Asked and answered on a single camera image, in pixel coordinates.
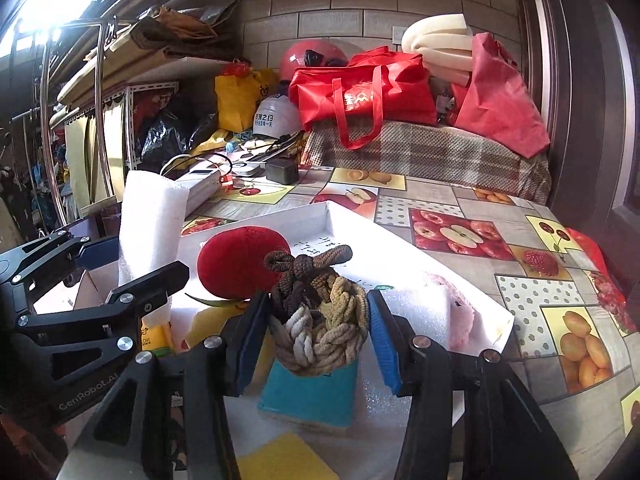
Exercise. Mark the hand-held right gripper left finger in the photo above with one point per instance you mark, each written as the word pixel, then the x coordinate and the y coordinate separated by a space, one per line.
pixel 250 340

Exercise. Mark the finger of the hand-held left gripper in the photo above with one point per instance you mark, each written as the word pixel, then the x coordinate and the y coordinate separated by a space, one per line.
pixel 160 280
pixel 100 255

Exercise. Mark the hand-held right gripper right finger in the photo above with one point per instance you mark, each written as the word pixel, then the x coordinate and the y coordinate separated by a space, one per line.
pixel 385 345

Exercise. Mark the yellow sponge with green pad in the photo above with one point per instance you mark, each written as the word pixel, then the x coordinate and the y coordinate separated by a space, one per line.
pixel 285 460
pixel 210 325

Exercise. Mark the white foam block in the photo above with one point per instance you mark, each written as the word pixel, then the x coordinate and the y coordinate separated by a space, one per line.
pixel 150 225

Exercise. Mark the yellow green tissue packet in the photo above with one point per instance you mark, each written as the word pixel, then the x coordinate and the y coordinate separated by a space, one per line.
pixel 160 340

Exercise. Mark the red plush apple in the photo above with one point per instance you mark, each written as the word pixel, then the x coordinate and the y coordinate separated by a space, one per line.
pixel 235 260

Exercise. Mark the pink plush toy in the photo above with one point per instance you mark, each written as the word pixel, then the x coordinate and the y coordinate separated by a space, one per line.
pixel 460 310

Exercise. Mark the teal blue sponge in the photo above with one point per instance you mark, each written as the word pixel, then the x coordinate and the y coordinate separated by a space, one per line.
pixel 310 400

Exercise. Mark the white cardboard box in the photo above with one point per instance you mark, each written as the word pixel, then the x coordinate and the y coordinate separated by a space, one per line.
pixel 360 240

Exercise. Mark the white power strip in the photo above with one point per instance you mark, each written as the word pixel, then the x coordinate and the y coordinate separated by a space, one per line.
pixel 202 185

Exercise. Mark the black plastic bag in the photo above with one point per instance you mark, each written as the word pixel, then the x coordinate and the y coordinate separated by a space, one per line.
pixel 170 135

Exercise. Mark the chrome tube rack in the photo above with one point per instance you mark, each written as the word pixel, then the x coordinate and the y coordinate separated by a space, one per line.
pixel 103 110

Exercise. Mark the fruit print tablecloth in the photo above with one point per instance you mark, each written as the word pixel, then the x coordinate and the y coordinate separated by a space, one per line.
pixel 450 200

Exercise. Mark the small black box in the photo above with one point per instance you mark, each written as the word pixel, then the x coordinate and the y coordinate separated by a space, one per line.
pixel 281 171

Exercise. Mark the white metal shelf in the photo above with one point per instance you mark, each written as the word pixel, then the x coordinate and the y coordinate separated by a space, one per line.
pixel 150 67

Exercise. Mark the yellow bag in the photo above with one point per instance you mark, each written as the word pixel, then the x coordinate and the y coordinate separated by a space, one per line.
pixel 237 100

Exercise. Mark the plaid blanket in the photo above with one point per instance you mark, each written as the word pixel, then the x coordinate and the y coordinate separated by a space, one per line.
pixel 425 150

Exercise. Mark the white helmet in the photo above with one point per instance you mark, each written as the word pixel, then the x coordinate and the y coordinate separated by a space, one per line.
pixel 277 115

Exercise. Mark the red cloth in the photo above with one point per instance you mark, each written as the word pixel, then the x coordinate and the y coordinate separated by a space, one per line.
pixel 582 245

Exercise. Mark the bright red tote bag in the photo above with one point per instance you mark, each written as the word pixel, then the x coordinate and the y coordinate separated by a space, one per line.
pixel 390 90

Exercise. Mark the red helmet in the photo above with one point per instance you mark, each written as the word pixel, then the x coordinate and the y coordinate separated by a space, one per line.
pixel 300 57

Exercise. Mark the salmon red fabric bag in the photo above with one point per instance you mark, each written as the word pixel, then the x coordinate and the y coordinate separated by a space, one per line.
pixel 500 105

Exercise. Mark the cream foam roll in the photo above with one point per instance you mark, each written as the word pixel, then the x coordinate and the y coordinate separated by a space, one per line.
pixel 440 40

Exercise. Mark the white wall socket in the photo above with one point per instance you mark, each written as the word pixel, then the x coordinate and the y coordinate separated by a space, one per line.
pixel 399 35

